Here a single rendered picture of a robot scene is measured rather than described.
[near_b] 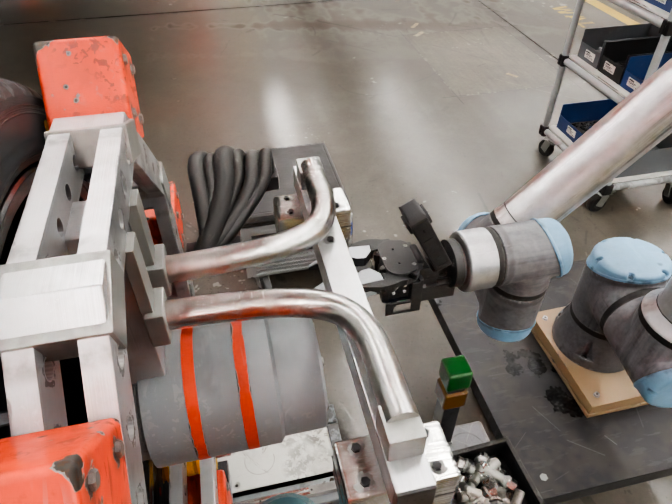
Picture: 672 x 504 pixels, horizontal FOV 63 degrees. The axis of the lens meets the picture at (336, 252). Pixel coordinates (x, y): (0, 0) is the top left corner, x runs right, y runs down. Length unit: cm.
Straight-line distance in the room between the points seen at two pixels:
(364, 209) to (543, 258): 148
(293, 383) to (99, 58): 36
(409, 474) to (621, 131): 67
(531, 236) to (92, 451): 66
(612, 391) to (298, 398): 91
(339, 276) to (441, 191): 188
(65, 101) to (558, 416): 111
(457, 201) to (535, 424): 125
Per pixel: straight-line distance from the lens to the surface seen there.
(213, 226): 57
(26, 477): 28
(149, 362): 54
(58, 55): 59
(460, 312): 145
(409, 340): 176
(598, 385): 135
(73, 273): 37
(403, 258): 77
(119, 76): 57
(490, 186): 247
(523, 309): 89
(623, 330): 118
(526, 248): 82
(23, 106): 56
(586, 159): 95
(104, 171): 45
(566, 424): 132
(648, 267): 123
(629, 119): 95
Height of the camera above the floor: 135
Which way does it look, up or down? 41 degrees down
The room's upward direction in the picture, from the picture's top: straight up
